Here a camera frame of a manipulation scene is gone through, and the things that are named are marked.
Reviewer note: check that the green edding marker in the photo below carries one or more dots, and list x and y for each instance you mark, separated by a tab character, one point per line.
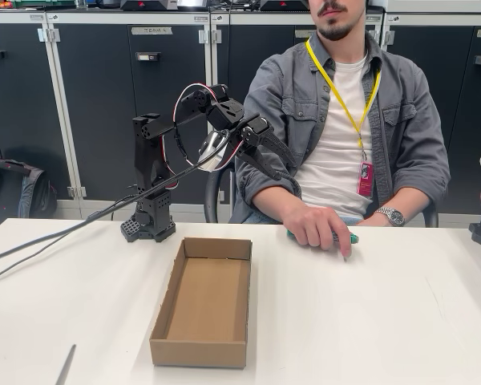
352	238

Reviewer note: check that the person's right forearm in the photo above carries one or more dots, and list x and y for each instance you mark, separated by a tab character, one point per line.
272	196

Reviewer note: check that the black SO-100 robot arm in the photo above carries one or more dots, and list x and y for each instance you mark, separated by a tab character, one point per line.
148	160

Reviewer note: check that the person's left forearm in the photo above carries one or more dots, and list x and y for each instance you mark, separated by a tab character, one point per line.
421	188

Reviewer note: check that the person in grey shirt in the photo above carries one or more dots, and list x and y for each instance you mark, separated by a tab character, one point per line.
340	160

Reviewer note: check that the person's right hand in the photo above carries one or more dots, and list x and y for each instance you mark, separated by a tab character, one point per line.
316	226

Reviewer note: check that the black grey metal cabinet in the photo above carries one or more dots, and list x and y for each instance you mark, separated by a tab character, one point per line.
96	100
16	100
232	56
457	100

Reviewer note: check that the pink badge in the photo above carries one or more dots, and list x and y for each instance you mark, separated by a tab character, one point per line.
366	180

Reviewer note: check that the grey cabinet hinge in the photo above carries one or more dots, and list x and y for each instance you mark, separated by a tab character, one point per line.
48	35
387	37
209	37
77	191

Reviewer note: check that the brown cardboard box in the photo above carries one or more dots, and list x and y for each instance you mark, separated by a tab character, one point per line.
208	280

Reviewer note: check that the black case with red triangle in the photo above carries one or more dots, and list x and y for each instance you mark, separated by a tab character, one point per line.
148	5
282	5

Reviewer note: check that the silver wristwatch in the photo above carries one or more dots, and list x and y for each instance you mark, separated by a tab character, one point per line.
394	216

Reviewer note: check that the green box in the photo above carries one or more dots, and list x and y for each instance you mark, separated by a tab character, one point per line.
44	3

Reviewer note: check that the black grey backpack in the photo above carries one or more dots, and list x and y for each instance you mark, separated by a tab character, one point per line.
8	192

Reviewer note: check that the grey flat strip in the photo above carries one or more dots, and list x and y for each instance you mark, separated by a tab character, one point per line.
66	367

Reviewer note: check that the silver white wrist camera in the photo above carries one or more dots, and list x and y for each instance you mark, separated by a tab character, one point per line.
213	150

